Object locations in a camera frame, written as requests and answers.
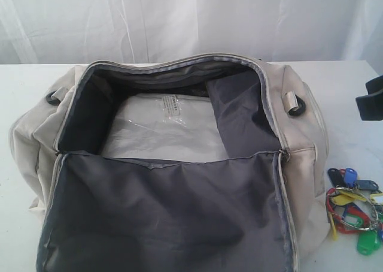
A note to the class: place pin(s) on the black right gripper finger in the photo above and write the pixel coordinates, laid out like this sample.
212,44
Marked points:
370,105

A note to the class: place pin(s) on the clear plastic packed white filling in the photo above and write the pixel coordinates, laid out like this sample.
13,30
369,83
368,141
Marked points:
165,126

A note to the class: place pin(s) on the colourful key tag bunch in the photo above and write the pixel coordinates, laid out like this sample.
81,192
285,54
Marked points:
354,206

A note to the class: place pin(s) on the cream fabric duffel bag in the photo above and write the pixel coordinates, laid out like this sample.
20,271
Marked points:
258,207

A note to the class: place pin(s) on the white backdrop curtain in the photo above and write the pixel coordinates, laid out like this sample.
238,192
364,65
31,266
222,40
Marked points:
153,31

